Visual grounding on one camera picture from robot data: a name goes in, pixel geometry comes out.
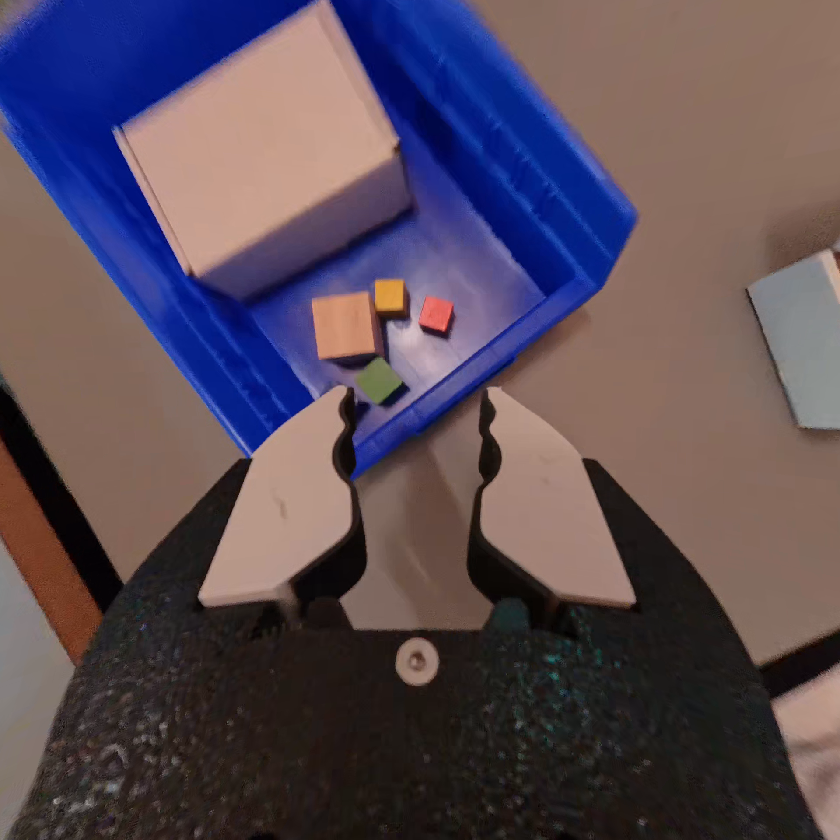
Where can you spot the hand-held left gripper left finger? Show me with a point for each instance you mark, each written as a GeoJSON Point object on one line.
{"type": "Point", "coordinates": [282, 512]}

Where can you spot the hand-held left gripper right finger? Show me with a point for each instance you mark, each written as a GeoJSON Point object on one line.
{"type": "Point", "coordinates": [558, 518]}

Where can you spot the small green cube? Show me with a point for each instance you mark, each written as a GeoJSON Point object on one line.
{"type": "Point", "coordinates": [379, 380]}

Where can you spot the small red cube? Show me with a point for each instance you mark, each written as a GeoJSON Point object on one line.
{"type": "Point", "coordinates": [436, 313]}

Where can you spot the white cardboard mailer box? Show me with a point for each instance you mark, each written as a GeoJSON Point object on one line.
{"type": "Point", "coordinates": [800, 341]}
{"type": "Point", "coordinates": [262, 151]}

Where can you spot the blue plastic bin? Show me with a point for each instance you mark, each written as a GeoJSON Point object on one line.
{"type": "Point", "coordinates": [499, 197]}

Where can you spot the plain wooden cube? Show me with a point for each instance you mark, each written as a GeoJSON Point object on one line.
{"type": "Point", "coordinates": [346, 326]}

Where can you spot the small yellow cube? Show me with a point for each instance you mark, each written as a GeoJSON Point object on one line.
{"type": "Point", "coordinates": [390, 296]}

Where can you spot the person's white shirt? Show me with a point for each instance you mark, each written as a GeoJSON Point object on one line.
{"type": "Point", "coordinates": [814, 754]}

